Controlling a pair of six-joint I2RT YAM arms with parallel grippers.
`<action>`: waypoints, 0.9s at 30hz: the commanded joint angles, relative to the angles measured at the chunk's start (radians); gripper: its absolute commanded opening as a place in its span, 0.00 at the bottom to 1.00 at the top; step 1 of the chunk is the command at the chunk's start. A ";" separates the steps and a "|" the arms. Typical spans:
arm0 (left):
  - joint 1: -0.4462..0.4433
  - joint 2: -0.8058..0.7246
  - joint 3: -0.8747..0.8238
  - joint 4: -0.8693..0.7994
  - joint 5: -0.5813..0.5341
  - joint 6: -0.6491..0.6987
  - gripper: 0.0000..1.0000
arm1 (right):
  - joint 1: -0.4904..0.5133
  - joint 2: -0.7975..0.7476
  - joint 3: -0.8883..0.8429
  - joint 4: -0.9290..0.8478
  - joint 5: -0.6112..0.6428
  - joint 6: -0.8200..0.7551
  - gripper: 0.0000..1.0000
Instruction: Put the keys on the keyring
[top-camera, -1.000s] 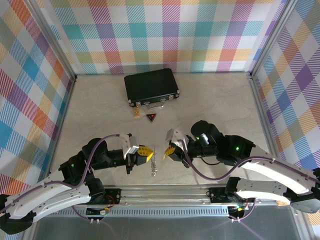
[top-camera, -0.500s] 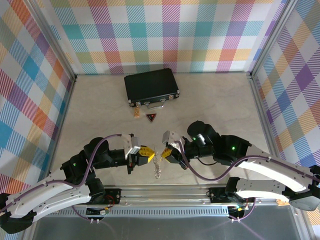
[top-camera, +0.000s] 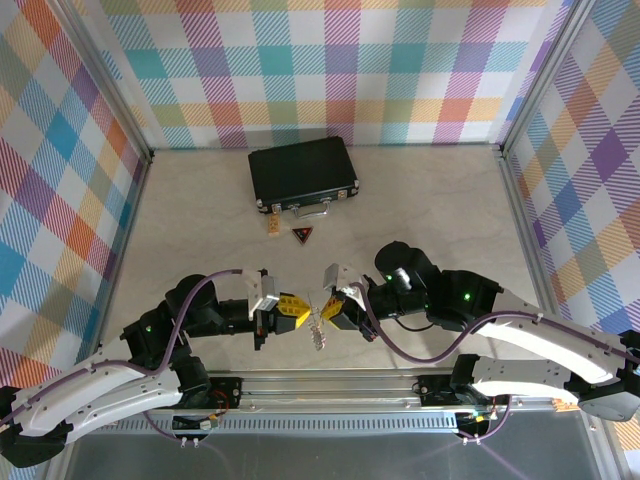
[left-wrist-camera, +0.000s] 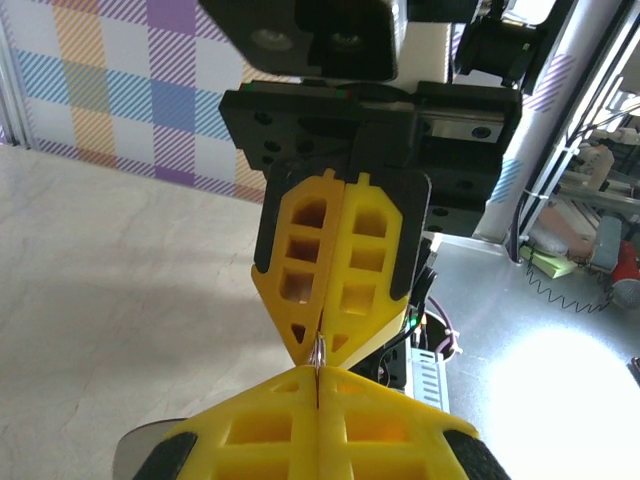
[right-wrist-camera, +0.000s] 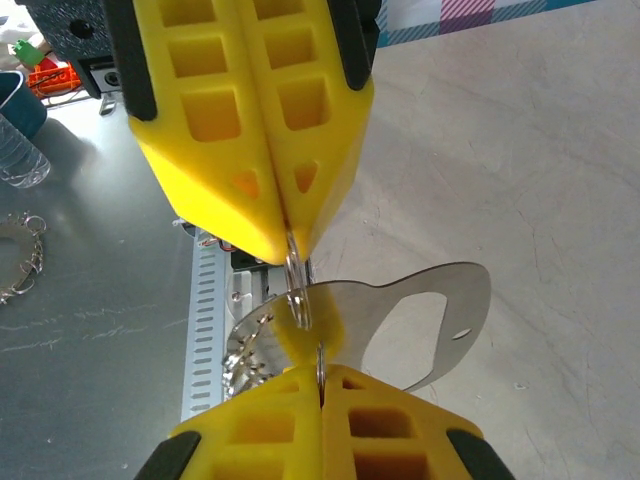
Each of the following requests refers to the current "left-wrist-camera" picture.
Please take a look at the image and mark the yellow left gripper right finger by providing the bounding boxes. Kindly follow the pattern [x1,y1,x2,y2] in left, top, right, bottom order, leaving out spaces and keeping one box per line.
[318,367,512,480]

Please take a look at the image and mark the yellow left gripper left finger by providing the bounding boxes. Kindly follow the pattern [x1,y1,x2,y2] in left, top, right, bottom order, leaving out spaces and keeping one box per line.
[130,366,320,480]

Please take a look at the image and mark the silver key ring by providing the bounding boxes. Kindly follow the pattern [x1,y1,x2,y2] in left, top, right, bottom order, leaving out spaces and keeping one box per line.
[308,333,329,372]

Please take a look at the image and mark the green note pad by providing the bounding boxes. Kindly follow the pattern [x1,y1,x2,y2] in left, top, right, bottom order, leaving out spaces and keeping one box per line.
[519,244,579,279]

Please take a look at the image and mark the red handheld device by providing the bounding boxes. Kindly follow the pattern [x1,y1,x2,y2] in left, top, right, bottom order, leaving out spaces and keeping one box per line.
[607,239,640,309]

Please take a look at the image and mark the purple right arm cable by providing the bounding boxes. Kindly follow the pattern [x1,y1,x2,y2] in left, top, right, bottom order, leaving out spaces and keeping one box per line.
[427,294,464,359]

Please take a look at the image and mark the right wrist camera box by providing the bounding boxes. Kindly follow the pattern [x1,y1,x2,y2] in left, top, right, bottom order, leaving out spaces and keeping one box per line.
[198,0,454,84]

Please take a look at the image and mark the black coiled cable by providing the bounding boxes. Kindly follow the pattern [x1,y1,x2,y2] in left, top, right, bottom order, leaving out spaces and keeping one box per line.
[524,264,611,314]

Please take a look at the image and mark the aluminium frame post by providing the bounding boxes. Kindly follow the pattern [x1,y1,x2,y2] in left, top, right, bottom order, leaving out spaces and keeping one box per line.
[0,0,29,149]
[499,0,640,256]

